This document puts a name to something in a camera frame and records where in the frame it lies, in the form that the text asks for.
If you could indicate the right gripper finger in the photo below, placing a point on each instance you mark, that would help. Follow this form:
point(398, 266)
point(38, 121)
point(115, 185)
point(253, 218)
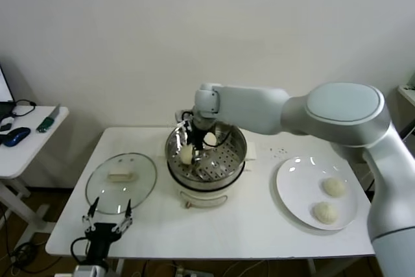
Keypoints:
point(187, 134)
point(197, 156)

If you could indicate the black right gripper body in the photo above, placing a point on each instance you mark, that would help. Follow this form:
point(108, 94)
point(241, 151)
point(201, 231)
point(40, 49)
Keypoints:
point(197, 137)

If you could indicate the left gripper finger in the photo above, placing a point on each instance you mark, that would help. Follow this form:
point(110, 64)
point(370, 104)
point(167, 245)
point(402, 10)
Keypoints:
point(128, 218)
point(90, 217)

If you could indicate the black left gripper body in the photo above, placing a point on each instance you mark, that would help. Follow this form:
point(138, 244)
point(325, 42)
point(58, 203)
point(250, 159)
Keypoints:
point(102, 231)

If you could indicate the white steamed baozi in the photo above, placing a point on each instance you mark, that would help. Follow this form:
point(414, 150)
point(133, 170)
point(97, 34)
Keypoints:
point(334, 187)
point(325, 212)
point(210, 139)
point(187, 155)

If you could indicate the glass pot lid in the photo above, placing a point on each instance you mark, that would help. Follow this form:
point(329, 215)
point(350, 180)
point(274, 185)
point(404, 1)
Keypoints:
point(142, 166)

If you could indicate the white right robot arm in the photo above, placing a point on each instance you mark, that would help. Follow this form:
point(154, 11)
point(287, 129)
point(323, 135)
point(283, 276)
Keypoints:
point(253, 102)

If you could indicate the steel steamer basket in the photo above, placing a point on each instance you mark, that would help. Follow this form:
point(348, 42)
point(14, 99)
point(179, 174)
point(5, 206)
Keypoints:
point(223, 160)

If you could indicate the white electric pot base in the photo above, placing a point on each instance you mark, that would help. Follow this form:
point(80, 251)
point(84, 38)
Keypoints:
point(207, 197)

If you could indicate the white side table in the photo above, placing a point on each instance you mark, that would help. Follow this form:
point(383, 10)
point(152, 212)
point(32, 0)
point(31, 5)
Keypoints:
point(29, 150)

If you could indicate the white round plate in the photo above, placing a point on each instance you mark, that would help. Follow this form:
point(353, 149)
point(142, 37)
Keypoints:
point(291, 176)

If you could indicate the blue computer mouse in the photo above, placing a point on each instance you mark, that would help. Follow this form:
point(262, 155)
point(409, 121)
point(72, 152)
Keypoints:
point(17, 136)

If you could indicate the small black white adapter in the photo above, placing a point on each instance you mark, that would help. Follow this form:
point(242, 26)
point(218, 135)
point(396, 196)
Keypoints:
point(6, 127)

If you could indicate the black laptop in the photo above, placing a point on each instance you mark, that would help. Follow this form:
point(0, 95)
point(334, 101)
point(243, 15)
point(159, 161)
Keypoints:
point(4, 108)

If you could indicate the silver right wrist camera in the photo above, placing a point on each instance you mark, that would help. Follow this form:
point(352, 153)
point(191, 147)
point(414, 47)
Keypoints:
point(179, 115)

